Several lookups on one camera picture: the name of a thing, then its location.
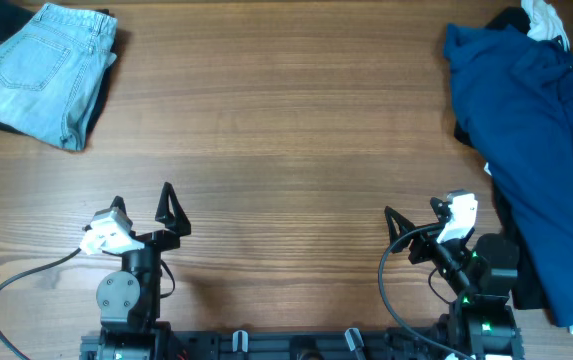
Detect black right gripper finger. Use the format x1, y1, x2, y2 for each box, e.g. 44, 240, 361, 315
430, 197, 451, 223
384, 206, 416, 244

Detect dark blue shirt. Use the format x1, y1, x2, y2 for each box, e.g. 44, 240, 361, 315
444, 24, 573, 327

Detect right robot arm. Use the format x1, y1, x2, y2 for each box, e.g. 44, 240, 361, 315
377, 191, 524, 359

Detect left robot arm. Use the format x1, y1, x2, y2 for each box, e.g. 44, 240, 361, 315
80, 182, 191, 360

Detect black garment at right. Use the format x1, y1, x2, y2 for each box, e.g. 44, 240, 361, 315
443, 8, 557, 310

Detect light blue folded jeans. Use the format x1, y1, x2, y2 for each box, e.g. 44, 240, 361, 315
0, 2, 118, 151

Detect white shirt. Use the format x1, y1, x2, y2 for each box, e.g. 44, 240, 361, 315
521, 0, 571, 52

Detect black right camera cable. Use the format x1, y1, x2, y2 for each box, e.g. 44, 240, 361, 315
377, 222, 472, 360

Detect black camera cable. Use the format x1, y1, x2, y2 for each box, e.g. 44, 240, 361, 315
377, 222, 472, 360
0, 247, 83, 360

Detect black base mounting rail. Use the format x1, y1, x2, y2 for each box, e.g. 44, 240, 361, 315
79, 327, 525, 360

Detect black left camera cable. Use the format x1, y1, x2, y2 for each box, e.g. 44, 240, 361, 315
0, 247, 83, 360

